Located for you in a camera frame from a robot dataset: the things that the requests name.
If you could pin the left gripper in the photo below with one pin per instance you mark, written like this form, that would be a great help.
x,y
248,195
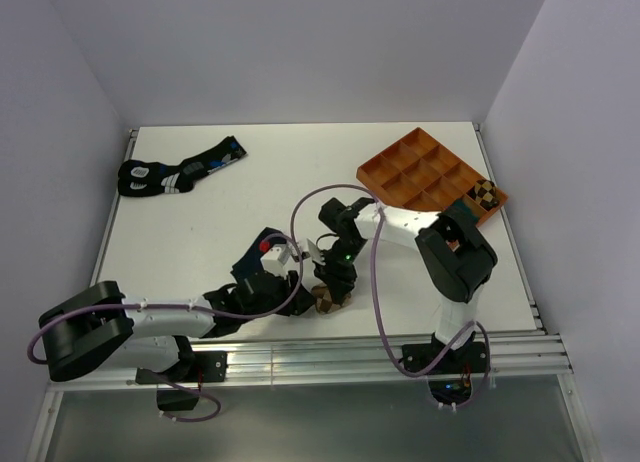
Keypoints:
x,y
297,299

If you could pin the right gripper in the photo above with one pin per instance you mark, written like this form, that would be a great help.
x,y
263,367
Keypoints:
x,y
339,282

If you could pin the dark navy sock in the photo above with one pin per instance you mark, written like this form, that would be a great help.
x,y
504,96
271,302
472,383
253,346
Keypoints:
x,y
250,262

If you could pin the brown argyle sock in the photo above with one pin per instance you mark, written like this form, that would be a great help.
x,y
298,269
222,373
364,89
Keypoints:
x,y
324,303

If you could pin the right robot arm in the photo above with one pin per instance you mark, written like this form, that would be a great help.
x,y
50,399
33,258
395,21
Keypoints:
x,y
458,258

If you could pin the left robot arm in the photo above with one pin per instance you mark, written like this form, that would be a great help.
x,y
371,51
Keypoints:
x,y
102,326

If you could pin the orange compartment tray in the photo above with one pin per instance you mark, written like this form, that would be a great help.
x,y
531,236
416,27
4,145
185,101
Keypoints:
x,y
419,173

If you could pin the rolled teal sock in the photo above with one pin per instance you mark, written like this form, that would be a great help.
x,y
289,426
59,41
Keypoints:
x,y
462,206

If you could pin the rolled argyle sock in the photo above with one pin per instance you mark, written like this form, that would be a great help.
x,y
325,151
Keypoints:
x,y
484,193

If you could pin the black sport sock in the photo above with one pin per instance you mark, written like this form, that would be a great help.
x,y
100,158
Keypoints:
x,y
139,179

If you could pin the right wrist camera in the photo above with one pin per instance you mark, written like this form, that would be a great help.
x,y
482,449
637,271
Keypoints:
x,y
310,250

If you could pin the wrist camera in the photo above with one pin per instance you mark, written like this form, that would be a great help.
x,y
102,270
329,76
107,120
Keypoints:
x,y
277,256
310,250

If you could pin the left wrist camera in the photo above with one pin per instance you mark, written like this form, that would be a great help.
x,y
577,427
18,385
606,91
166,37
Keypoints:
x,y
277,256

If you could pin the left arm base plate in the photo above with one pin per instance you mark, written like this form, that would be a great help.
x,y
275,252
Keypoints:
x,y
210,364

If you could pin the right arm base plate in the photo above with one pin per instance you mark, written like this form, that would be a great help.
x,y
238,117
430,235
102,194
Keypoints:
x,y
470,359

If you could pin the aluminium rail frame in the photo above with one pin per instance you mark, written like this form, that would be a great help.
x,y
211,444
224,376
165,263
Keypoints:
x,y
531,374

